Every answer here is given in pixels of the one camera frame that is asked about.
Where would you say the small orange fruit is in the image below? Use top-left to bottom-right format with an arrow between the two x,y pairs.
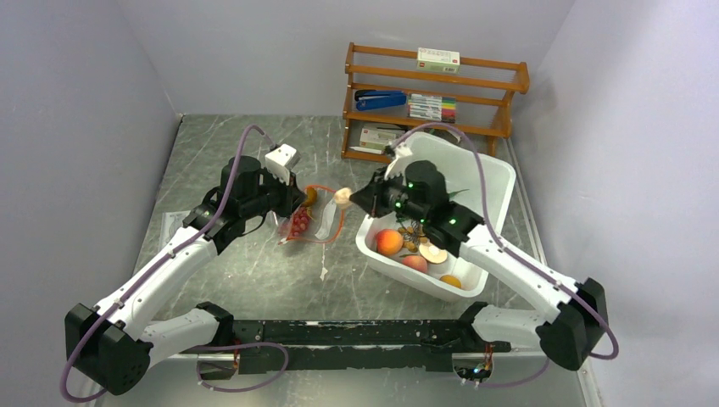
440,275 -> 463,289

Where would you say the large orange peach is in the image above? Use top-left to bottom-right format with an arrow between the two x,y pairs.
375,229 -> 404,257

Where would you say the aluminium rail frame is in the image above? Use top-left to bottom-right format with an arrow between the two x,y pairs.
502,140 -> 591,372

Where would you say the clear zip top bag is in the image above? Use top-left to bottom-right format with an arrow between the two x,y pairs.
277,184 -> 345,244

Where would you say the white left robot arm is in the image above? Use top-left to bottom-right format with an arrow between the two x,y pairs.
60,146 -> 305,403

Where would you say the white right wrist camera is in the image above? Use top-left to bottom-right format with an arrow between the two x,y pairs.
383,142 -> 417,181

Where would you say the small red peach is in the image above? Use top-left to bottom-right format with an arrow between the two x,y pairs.
402,255 -> 429,274

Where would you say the white plastic bin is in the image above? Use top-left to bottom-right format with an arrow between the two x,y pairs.
355,132 -> 516,302

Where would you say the brown longan twig bunch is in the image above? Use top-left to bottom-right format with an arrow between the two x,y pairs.
397,221 -> 429,254

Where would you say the green bean pod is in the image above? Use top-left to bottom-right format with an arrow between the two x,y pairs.
448,188 -> 467,199

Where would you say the white garlic bulb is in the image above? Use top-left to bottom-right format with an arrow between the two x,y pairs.
333,187 -> 353,210

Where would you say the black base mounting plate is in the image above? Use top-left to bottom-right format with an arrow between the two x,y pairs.
209,320 -> 511,374

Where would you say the paper sheet on table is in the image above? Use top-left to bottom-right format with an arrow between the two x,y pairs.
159,210 -> 190,249

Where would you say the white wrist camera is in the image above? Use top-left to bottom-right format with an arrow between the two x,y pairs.
383,142 -> 417,181
265,143 -> 301,185

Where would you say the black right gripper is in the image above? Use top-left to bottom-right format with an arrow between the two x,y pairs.
350,166 -> 428,225

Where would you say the white red box lower shelf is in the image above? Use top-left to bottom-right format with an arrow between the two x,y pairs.
358,123 -> 405,151

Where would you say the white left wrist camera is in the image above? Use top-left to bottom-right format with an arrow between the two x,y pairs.
265,143 -> 301,185

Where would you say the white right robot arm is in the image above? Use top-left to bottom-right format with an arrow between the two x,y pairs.
348,160 -> 610,371

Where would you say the coloured marker pen pack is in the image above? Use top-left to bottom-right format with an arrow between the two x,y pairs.
407,93 -> 457,124

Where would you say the wooden shelf rack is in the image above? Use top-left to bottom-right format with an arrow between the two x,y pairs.
341,42 -> 531,162

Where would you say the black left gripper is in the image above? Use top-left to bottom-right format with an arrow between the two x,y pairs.
241,165 -> 307,219

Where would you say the blue stapler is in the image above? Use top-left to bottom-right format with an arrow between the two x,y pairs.
354,89 -> 407,111

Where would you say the half cut mushroom slice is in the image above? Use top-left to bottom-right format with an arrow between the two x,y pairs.
418,243 -> 449,265

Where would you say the white green box on shelf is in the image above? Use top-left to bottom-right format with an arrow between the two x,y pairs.
416,47 -> 460,75

